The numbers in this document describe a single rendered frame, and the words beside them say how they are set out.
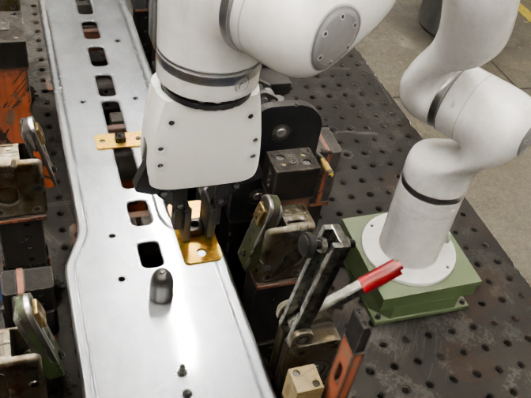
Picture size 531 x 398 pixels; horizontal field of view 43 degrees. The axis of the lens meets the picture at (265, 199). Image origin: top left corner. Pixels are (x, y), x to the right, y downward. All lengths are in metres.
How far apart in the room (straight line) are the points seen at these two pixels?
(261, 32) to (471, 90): 0.70
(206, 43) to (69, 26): 1.02
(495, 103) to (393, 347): 0.51
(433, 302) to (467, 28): 0.61
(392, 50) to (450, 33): 2.73
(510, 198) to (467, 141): 1.85
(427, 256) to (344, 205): 0.31
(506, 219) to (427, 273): 1.53
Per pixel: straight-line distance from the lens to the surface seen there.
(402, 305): 1.35
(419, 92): 1.12
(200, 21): 0.49
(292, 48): 0.44
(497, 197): 2.95
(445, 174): 1.18
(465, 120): 1.11
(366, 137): 1.80
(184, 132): 0.56
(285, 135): 1.01
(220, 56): 0.51
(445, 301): 1.40
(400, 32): 3.91
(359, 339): 0.72
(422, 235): 1.29
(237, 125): 0.57
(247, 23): 0.46
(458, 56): 1.02
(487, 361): 1.40
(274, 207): 0.94
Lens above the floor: 1.74
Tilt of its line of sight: 42 degrees down
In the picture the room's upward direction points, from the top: 10 degrees clockwise
